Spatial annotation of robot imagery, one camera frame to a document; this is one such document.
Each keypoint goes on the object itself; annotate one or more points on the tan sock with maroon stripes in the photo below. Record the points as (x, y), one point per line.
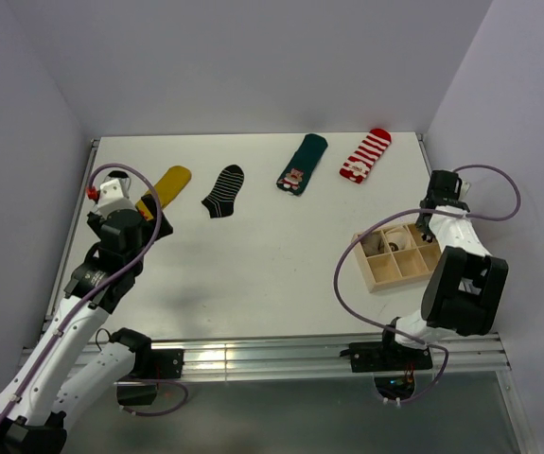
(372, 245)

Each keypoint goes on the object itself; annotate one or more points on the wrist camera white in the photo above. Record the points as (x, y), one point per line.
(108, 199)
(464, 188)

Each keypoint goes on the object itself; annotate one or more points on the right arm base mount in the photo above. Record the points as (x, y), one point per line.
(393, 367)

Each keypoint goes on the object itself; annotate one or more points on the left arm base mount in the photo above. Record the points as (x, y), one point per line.
(141, 386)

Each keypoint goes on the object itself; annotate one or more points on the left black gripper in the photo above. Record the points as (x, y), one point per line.
(164, 229)

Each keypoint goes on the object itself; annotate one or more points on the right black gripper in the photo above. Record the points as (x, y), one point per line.
(421, 225)

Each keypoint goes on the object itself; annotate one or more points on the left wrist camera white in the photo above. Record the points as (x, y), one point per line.
(108, 199)

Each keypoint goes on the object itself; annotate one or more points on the dark green reindeer sock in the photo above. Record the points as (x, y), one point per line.
(298, 172)

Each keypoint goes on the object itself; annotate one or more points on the black horizontal-striped ankle sock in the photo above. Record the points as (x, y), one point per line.
(220, 202)

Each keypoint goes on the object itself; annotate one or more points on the cream and brown sock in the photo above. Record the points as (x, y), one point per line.
(396, 239)

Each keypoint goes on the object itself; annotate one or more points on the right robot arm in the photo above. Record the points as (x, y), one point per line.
(464, 291)

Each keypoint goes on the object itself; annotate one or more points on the mustard yellow sock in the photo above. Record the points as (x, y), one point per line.
(167, 188)

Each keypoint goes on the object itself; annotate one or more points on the wooden compartment tray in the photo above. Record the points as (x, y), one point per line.
(390, 270)

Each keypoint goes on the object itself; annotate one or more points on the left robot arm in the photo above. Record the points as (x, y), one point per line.
(40, 404)

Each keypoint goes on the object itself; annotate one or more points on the white black vertical-striped sock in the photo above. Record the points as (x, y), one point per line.
(124, 179)

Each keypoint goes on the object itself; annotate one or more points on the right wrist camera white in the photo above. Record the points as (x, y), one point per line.
(464, 188)

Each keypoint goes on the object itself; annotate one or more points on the red white striped santa sock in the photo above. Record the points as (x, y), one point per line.
(359, 164)

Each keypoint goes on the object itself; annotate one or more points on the aluminium table frame rail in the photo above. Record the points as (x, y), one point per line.
(311, 357)

